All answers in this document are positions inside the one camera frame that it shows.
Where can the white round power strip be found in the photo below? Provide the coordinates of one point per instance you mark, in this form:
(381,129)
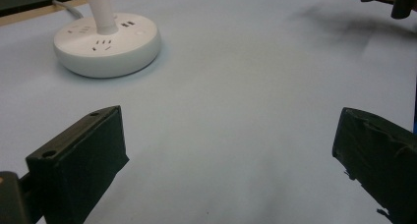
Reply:
(108,47)

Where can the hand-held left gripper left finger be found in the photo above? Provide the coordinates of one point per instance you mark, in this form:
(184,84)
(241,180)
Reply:
(78,158)

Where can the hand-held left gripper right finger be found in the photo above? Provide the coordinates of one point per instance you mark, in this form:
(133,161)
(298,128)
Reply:
(383,155)

